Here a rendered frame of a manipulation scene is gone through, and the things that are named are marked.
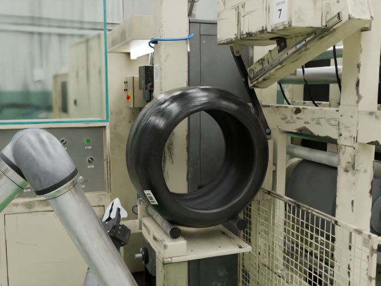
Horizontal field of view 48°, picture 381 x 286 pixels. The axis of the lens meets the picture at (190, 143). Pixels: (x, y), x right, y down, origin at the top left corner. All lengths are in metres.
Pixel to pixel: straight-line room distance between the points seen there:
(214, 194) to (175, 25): 0.77
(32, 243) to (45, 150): 1.24
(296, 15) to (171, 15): 0.67
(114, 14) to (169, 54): 9.27
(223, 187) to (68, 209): 0.98
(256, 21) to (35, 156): 0.97
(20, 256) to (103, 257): 1.18
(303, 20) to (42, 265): 1.66
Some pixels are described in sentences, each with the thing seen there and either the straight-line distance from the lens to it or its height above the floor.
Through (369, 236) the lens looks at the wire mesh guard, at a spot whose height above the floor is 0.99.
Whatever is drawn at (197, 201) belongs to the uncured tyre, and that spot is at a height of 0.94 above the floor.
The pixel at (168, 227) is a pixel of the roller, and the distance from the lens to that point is 1.65.
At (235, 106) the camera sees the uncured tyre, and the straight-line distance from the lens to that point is 1.62.
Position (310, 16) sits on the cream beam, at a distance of 1.50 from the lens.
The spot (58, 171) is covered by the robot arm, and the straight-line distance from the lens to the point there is 1.06.
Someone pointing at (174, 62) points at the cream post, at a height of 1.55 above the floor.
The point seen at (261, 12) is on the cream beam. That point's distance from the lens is 1.63.
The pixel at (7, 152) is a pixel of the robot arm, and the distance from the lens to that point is 1.20.
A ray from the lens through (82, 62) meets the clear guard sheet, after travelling 2.19.
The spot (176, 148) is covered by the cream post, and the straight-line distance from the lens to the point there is 1.94.
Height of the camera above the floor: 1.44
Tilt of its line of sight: 7 degrees down
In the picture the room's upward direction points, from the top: straight up
